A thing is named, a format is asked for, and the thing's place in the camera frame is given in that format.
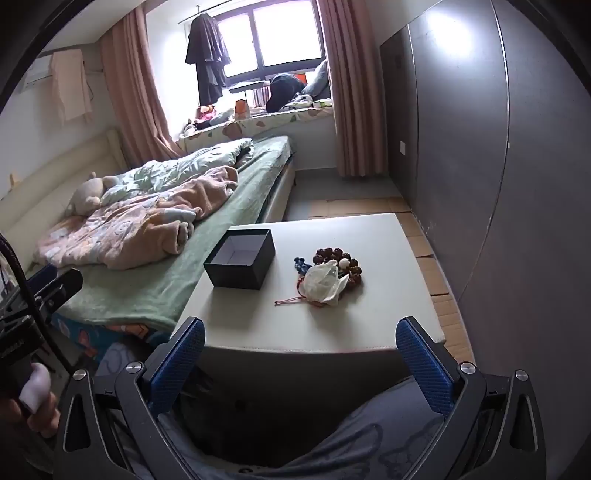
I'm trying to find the grey pillow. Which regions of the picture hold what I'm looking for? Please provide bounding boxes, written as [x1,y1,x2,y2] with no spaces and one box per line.
[301,59,331,99]

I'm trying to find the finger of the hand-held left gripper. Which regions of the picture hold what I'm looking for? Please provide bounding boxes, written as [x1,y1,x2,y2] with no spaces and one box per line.
[28,264,85,320]

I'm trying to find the pink fleece blanket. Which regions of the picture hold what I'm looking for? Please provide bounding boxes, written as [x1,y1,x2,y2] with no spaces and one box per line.
[36,165,240,271]

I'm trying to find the floral window seat cushion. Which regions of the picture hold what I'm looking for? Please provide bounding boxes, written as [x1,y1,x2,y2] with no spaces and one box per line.
[178,98,334,154]

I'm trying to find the dark hanging clothes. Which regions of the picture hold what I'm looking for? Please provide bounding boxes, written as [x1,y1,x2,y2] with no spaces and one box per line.
[185,12,232,107]

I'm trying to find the pile of small toys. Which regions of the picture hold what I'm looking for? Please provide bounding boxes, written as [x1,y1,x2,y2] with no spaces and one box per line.
[184,104,234,136]

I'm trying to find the pink curtain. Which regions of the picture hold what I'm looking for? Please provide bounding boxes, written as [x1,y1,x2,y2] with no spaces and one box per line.
[99,6,184,163]
[318,0,389,179]

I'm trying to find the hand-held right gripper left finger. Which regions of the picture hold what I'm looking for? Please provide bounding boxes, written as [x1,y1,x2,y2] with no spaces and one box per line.
[54,316,206,480]

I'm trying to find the beige hanging towel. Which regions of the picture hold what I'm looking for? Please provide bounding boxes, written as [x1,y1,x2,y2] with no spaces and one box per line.
[49,49,94,126]

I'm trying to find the beige plush toy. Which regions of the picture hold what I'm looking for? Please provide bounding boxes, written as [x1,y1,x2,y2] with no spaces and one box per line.
[68,172,122,216]

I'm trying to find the grey patterned pants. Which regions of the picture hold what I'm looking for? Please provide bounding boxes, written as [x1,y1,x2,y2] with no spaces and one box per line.
[92,339,462,480]

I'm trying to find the green bed sheet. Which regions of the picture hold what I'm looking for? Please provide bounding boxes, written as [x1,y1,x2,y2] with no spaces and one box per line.
[58,136,295,334]

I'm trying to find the light green quilt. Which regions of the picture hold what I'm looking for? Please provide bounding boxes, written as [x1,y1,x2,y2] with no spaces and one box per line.
[98,138,256,207]

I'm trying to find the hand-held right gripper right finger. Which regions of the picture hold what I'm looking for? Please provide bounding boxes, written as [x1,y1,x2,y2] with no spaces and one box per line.
[394,316,550,480]

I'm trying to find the person's left hand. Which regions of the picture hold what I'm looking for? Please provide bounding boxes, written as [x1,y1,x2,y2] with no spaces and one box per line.
[0,362,62,439]

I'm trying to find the red cord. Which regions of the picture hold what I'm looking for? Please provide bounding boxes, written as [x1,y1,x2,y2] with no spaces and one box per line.
[274,276,324,308]

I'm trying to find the white air conditioner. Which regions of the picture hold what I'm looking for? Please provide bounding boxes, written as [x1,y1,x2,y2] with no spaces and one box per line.
[22,50,100,89]

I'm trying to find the black bag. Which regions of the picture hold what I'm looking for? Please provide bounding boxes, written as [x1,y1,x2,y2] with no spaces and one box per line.
[265,72,306,113]

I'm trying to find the white leather table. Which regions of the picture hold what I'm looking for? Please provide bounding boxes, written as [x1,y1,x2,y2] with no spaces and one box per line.
[170,212,446,370]

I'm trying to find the brown wooden bead bracelet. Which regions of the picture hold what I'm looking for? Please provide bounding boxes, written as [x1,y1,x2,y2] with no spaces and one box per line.
[313,247,362,289]

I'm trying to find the white butterfly brooch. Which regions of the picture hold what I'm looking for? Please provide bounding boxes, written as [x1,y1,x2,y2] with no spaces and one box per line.
[302,260,348,306]

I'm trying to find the window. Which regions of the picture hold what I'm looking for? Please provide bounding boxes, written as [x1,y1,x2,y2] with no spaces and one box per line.
[144,0,329,85]

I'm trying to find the black square box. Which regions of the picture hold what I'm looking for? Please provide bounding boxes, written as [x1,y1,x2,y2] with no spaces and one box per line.
[203,227,276,291]

